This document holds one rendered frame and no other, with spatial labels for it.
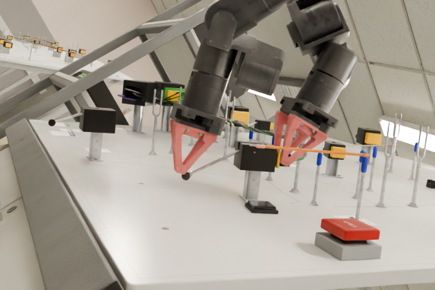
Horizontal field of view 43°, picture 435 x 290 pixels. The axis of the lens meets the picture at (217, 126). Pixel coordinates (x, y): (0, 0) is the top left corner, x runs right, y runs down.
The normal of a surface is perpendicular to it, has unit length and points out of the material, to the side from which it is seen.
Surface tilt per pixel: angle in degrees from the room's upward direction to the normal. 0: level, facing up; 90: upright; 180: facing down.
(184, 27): 90
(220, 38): 129
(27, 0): 90
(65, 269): 90
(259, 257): 55
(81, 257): 90
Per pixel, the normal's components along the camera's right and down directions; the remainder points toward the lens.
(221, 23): -0.18, 0.50
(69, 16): 0.43, 0.22
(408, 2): -0.82, 0.52
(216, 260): 0.11, -0.99
